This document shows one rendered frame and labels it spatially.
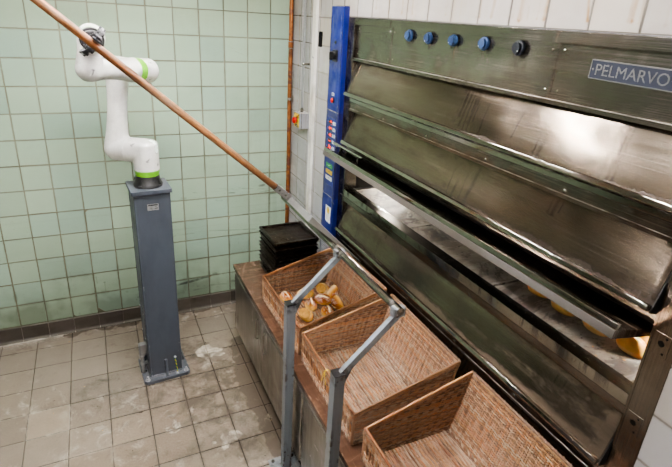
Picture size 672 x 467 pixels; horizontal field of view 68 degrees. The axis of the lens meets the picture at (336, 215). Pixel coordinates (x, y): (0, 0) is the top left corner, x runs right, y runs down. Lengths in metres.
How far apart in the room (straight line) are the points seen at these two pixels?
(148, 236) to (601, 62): 2.25
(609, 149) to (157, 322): 2.49
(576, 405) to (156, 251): 2.14
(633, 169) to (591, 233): 0.23
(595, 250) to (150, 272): 2.23
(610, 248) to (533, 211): 0.29
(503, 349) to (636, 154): 0.85
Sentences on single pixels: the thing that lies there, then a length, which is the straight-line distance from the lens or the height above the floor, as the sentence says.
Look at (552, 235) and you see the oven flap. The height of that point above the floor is 1.51.
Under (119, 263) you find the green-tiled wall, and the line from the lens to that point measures 3.71.
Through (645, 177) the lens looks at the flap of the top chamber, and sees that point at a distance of 1.48.
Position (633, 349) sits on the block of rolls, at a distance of 1.82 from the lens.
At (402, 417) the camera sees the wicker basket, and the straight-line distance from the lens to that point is 2.02.
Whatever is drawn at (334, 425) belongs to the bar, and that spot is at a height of 0.73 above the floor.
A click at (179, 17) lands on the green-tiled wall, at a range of 3.37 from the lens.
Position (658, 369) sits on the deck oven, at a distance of 1.59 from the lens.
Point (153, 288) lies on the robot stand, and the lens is 3.02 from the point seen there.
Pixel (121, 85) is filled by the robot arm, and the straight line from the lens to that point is 2.84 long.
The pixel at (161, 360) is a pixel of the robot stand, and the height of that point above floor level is 0.12.
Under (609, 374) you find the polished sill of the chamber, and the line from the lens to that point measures 1.72.
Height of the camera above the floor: 2.10
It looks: 22 degrees down
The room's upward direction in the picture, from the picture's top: 4 degrees clockwise
